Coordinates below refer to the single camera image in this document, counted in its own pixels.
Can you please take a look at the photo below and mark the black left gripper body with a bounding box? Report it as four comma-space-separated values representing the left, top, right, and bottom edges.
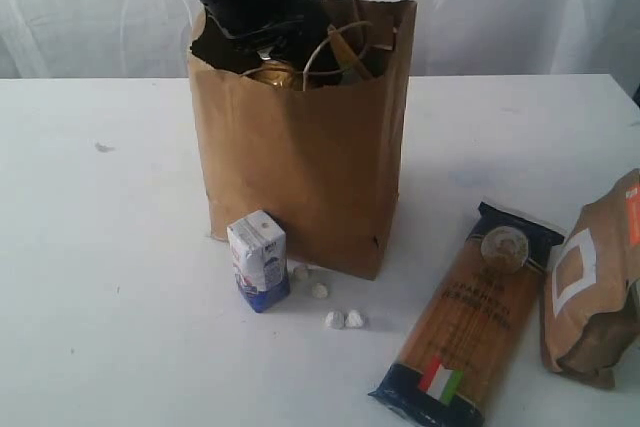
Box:
204, 0, 325, 60

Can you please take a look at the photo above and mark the clear jar gold lid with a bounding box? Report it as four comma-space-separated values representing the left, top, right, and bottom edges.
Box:
243, 59, 302, 91

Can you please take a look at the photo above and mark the brown paper shopping bag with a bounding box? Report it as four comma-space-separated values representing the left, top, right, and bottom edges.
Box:
187, 0, 417, 280

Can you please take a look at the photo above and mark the brown kraft pouch orange label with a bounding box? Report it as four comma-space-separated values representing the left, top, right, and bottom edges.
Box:
540, 168, 639, 389

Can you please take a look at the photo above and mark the white backdrop curtain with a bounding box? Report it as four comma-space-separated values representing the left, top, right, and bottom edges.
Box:
1, 0, 639, 92

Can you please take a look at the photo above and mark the small blue white milk carton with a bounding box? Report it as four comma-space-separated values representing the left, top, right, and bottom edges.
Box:
227, 210, 290, 313

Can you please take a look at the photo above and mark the white crumpled paper ball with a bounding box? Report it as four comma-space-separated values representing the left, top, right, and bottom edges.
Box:
324, 310, 345, 330
310, 282, 330, 299
345, 309, 366, 329
293, 264, 312, 282

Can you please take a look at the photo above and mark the spaghetti package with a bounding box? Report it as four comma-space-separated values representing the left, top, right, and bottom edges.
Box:
369, 202, 564, 426

